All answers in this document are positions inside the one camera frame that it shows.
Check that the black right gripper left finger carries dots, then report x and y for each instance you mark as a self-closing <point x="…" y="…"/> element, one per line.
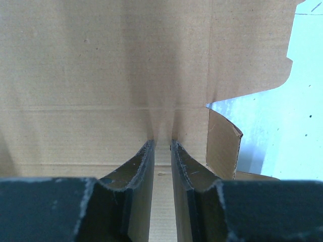
<point x="115" y="207"/>

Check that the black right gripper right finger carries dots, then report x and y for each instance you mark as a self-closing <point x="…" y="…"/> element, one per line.
<point x="209" y="208"/>

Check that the brown cardboard box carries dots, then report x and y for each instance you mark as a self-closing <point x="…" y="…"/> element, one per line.
<point x="84" y="84"/>

